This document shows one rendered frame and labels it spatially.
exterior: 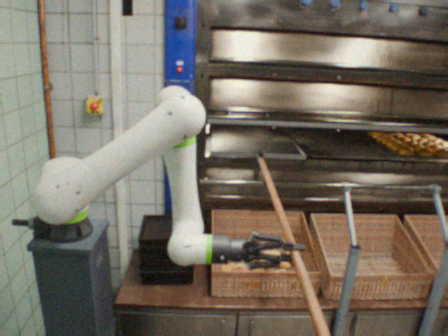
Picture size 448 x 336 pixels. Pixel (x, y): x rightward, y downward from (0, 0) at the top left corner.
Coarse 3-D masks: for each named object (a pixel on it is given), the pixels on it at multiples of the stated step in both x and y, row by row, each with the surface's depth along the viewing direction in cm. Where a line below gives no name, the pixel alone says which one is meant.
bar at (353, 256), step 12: (204, 180) 179; (216, 180) 179; (228, 180) 179; (240, 180) 180; (252, 180) 180; (348, 192) 180; (348, 204) 177; (348, 216) 175; (444, 216) 176; (444, 228) 173; (444, 240) 172; (348, 252) 170; (444, 252) 170; (348, 264) 169; (444, 264) 170; (348, 276) 170; (444, 276) 171; (348, 288) 172; (444, 288) 173; (348, 300) 174; (432, 300) 177; (432, 312) 178; (336, 324) 180; (432, 324) 180
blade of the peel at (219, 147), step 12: (216, 144) 236; (228, 144) 237; (240, 144) 238; (252, 144) 239; (264, 144) 240; (276, 144) 241; (288, 144) 242; (228, 156) 214; (240, 156) 214; (252, 156) 214; (264, 156) 215; (276, 156) 215; (288, 156) 215; (300, 156) 215
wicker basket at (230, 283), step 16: (224, 224) 223; (240, 224) 224; (256, 224) 224; (272, 224) 224; (304, 224) 216; (256, 240) 224; (304, 240) 215; (304, 256) 213; (224, 272) 182; (240, 272) 183; (256, 272) 183; (272, 272) 183; (288, 272) 184; (320, 272) 184; (224, 288) 193; (240, 288) 193; (256, 288) 193; (272, 288) 194; (288, 288) 186
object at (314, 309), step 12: (264, 168) 188; (276, 204) 149; (288, 228) 130; (288, 240) 123; (300, 264) 109; (300, 276) 105; (312, 288) 100; (312, 300) 94; (312, 312) 91; (324, 324) 86
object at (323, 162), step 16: (208, 160) 215; (224, 160) 215; (240, 160) 215; (256, 160) 215; (272, 160) 215; (288, 160) 215; (304, 160) 215; (320, 160) 216; (336, 160) 216; (352, 160) 217; (368, 160) 218; (384, 160) 220; (400, 160) 221
